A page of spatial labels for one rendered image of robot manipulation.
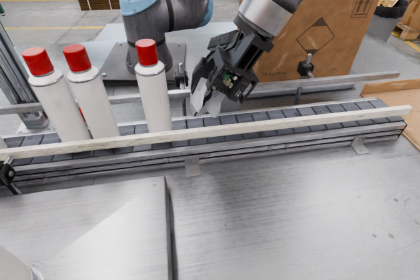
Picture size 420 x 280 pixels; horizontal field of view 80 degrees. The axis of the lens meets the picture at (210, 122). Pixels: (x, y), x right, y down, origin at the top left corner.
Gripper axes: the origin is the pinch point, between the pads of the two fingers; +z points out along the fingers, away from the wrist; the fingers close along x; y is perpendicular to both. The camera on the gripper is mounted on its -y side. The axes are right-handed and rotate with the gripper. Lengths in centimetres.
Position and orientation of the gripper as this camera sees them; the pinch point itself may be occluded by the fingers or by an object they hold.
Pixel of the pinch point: (196, 109)
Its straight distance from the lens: 51.8
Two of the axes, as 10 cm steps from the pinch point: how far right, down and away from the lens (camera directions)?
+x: 8.5, 2.8, 4.3
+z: -4.9, 7.0, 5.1
